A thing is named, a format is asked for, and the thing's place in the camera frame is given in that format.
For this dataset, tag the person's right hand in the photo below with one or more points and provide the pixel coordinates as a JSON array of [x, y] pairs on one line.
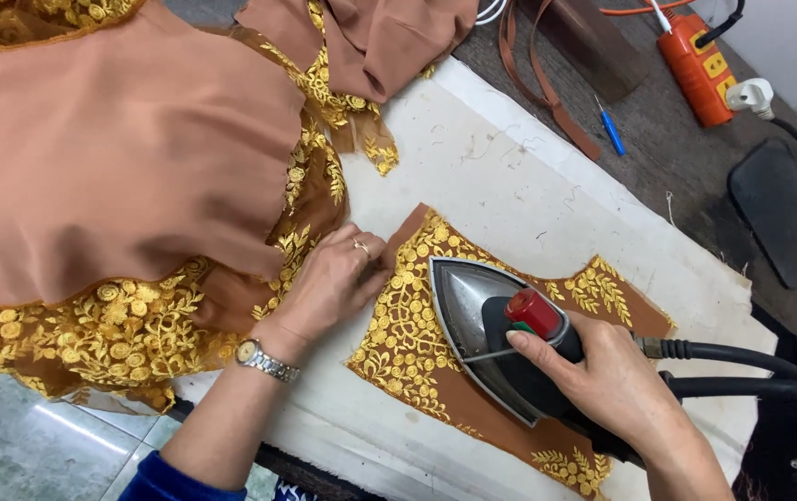
[[614, 383]]

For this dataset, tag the person's left hand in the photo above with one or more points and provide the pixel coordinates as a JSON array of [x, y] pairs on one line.
[[329, 285]]

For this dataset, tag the brown gold embroidered fabric piece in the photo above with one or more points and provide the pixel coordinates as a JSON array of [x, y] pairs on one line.
[[405, 334]]

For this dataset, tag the silver gold wristwatch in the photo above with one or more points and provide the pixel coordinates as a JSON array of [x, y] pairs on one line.
[[266, 360]]

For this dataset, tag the white ironing pad cloth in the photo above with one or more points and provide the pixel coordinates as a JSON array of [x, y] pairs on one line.
[[510, 181]]

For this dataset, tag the black rubber iron rest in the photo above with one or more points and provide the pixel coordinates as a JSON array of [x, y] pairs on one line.
[[781, 212]]

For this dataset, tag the large brown gold embroidered garment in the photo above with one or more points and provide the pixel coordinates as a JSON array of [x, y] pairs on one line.
[[113, 160]]

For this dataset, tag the blue seam ripper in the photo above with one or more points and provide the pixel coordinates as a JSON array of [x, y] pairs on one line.
[[611, 132]]

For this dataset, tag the blue sleeve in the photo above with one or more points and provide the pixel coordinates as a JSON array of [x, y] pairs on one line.
[[176, 483]]

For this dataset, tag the brown fabric strip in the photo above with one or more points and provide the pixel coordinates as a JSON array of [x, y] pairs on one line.
[[544, 83]]

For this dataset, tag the white power plug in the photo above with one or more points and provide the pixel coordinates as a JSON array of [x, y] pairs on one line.
[[750, 96]]

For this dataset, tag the orange power strip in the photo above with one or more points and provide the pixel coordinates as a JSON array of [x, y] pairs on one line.
[[698, 76]]

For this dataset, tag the dark brown folded fabric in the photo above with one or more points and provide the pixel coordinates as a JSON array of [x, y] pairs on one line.
[[590, 42]]

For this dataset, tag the black power plug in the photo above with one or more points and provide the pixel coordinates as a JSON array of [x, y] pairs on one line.
[[718, 28]]

